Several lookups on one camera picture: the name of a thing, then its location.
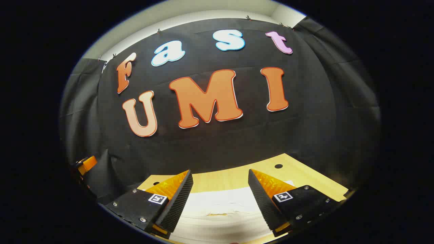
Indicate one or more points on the white jeans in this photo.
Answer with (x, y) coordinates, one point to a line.
(220, 217)

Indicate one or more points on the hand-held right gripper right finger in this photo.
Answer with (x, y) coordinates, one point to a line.
(262, 200)

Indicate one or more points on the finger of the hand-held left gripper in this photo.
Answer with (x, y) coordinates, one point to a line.
(89, 163)

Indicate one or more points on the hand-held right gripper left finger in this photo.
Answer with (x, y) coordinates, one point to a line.
(176, 203)

